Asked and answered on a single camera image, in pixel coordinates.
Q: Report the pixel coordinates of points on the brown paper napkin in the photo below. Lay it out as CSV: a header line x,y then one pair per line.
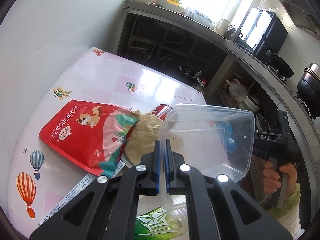
x,y
142,139

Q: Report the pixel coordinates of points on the black wok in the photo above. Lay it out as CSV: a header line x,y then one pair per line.
x,y
276,63

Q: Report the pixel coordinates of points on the right hand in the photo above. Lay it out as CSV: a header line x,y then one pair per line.
x,y
272,178

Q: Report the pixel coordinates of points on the green plastic bottle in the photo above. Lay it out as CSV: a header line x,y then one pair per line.
x,y
161,224

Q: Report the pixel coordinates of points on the black microwave oven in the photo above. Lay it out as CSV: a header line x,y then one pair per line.
x,y
261,30

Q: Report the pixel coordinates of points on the blue white toothpaste box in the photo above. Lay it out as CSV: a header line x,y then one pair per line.
x,y
77,189

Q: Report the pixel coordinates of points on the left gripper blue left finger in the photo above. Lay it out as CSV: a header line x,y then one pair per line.
x,y
106,208

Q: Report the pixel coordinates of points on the stack of bowls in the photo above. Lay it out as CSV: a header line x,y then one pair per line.
x,y
251,103

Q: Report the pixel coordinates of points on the red snack bag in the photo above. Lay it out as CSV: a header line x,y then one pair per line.
x,y
90,135

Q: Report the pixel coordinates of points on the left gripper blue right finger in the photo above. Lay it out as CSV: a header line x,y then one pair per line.
x,y
217,209

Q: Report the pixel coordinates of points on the clear plastic container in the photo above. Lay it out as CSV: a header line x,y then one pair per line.
x,y
192,132

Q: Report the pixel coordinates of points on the white plastic bag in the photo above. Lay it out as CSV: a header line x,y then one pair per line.
x,y
237,90

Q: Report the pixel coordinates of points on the red can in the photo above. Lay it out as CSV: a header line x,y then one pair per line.
x,y
161,111

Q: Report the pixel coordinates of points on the range hood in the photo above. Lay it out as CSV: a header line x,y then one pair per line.
x,y
301,15

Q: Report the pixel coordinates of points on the yellow green sleeve forearm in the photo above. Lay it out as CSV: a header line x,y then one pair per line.
x,y
288,216

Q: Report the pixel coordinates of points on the blue plastic bag ball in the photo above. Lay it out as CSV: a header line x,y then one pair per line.
x,y
228,142

